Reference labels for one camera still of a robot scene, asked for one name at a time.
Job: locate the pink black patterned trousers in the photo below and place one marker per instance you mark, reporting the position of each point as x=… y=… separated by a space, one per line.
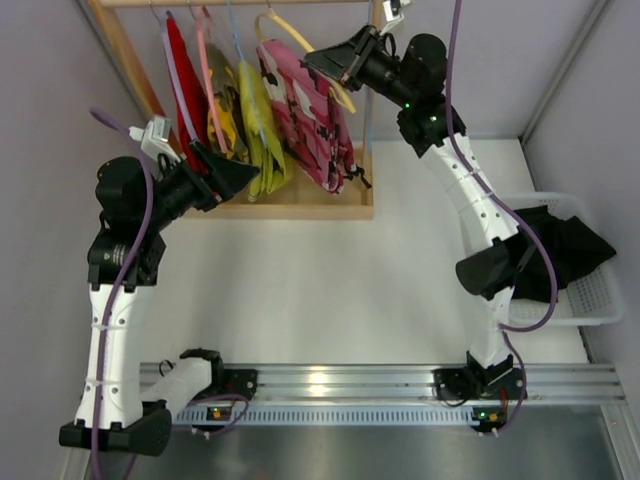
x=310 y=121

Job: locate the slotted cable duct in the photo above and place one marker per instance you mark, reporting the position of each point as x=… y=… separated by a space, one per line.
x=336 y=415

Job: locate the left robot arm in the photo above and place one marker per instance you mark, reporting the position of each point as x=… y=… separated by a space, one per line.
x=115 y=415

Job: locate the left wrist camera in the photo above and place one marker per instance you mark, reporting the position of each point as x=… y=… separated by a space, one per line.
x=154 y=139

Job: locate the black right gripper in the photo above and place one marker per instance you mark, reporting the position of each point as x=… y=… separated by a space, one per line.
x=356 y=60

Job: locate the cream wooden hanger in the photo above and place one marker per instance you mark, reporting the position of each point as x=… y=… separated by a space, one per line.
x=337 y=91

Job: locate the white plastic basket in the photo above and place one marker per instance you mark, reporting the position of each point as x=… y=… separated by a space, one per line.
x=590 y=301

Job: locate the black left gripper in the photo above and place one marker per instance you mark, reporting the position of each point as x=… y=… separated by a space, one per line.
x=203 y=181

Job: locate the camouflage yellow green trousers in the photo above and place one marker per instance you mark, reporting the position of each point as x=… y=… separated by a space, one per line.
x=227 y=101

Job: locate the pink hanger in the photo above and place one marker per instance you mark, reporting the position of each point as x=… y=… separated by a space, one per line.
x=203 y=24

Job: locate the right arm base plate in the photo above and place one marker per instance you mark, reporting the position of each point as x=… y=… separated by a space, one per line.
x=453 y=386

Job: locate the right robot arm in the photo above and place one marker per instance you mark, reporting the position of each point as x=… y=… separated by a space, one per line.
x=416 y=82

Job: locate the white lavender hanger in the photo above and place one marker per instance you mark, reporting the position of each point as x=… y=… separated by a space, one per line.
x=186 y=90

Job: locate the red trousers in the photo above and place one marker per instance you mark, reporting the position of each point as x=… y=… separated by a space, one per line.
x=202 y=124

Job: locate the aluminium mounting rail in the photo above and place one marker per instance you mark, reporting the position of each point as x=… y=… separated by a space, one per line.
x=551 y=384

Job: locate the lime green trousers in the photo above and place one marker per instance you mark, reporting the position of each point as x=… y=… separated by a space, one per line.
x=276 y=168

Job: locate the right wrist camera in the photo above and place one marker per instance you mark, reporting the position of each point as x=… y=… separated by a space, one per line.
x=394 y=13

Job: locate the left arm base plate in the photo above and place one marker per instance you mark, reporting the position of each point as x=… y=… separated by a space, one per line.
x=240 y=381

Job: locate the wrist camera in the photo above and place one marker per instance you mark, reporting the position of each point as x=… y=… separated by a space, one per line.
x=394 y=13
x=154 y=139

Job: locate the wooden clothes rack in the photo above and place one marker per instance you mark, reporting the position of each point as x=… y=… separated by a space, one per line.
x=299 y=199

